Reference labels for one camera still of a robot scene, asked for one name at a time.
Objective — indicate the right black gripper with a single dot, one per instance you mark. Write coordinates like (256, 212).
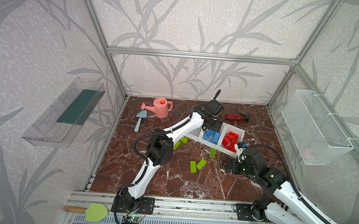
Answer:
(232, 165)

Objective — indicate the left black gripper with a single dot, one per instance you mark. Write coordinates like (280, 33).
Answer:
(211, 123)

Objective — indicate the blue lego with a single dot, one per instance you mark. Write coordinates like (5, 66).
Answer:
(209, 134)
(216, 138)

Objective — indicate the red lego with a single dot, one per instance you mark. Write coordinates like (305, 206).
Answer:
(225, 142)
(232, 136)
(231, 146)

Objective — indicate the green lego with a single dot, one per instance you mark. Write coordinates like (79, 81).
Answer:
(176, 145)
(201, 164)
(212, 154)
(184, 140)
(193, 168)

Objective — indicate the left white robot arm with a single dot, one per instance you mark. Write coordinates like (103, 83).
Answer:
(157, 148)

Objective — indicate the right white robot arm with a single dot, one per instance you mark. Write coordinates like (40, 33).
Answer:
(287, 205)

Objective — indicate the middle white bin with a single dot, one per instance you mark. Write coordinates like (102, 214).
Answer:
(212, 145)

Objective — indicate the white bin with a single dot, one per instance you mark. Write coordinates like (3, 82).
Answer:
(212, 145)
(195, 135)
(236, 130)

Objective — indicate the right white bin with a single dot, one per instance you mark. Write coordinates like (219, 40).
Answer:
(236, 130)

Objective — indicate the left white bin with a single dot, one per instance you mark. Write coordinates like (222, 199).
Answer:
(195, 135)

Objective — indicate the pink watering can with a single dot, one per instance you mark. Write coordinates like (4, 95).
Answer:
(161, 107)

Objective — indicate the light blue trowel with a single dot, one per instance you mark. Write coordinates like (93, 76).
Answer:
(141, 115)

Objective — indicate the left circuit board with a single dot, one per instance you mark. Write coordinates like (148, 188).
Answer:
(130, 220)

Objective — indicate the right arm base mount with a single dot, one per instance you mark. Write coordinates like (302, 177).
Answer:
(244, 211)

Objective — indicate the aluminium front rail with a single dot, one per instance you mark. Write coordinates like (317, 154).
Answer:
(167, 210)

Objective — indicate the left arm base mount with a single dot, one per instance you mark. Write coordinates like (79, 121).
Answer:
(144, 205)

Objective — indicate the white wire basket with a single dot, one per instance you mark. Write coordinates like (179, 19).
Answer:
(316, 133)

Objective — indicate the green spatula wooden handle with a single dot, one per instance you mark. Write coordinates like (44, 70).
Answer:
(94, 213)

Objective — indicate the clear wall shelf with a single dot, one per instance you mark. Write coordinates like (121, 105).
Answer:
(61, 122)

